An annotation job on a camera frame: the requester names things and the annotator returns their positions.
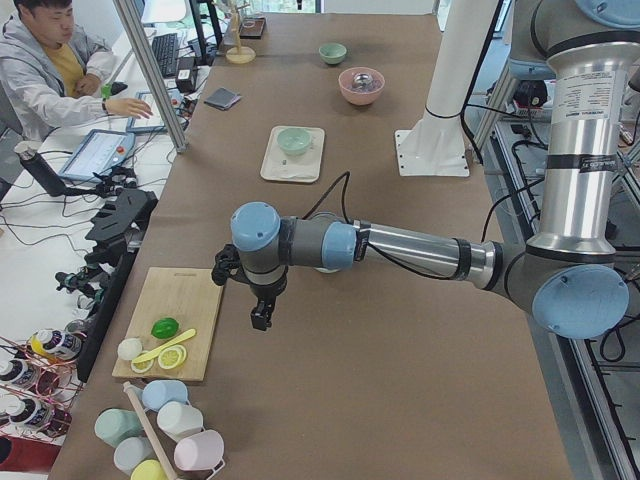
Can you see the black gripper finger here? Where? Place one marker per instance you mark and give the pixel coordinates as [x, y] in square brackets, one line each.
[261, 317]

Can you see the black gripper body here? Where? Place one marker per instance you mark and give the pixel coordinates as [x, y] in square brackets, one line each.
[265, 292]

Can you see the green bowl from end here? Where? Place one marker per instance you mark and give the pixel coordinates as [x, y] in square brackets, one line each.
[332, 53]

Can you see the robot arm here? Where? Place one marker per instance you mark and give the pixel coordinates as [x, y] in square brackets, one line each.
[564, 275]

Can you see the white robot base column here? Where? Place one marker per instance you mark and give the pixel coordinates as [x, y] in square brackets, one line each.
[435, 146]

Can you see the yellow plastic knife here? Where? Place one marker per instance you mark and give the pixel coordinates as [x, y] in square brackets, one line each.
[152, 354]

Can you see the green lime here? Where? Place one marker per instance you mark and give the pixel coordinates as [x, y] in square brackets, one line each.
[165, 328]

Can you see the lemon slice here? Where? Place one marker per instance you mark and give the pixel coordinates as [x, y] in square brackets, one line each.
[142, 366]
[172, 357]

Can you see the blue cup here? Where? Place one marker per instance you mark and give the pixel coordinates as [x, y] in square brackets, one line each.
[158, 393]

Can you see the white cup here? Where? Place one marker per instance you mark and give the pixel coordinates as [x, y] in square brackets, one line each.
[179, 421]

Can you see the white garlic bun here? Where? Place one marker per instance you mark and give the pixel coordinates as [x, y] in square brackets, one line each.
[129, 349]

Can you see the white rabbit tray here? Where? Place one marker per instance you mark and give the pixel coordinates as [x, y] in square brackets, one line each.
[280, 166]

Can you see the pink cup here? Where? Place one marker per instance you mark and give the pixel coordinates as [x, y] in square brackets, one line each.
[200, 451]

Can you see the green bowl on tray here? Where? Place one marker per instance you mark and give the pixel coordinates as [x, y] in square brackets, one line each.
[294, 141]

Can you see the green cup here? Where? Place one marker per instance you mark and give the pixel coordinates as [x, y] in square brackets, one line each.
[116, 425]

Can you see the grey cup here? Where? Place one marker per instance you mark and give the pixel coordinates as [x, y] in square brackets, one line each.
[130, 452]

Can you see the yellow cup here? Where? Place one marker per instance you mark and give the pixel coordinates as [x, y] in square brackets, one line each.
[150, 469]

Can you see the grey cloth pouch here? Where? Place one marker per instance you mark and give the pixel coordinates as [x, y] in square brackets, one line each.
[222, 99]

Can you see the yellow bottle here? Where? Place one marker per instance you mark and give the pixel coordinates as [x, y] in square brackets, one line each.
[56, 344]

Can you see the pink bowl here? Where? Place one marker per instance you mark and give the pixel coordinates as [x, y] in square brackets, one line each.
[360, 98]

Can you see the wooden mug tree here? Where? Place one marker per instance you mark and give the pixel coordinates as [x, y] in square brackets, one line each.
[238, 53]

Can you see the black keyboard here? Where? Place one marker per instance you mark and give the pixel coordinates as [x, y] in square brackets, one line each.
[165, 50]

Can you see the seated person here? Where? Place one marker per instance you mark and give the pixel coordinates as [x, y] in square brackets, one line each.
[52, 71]

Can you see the black camera mount wrist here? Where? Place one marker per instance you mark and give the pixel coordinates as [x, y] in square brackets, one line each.
[226, 265]

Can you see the aluminium frame post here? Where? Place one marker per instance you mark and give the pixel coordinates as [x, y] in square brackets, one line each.
[132, 25]

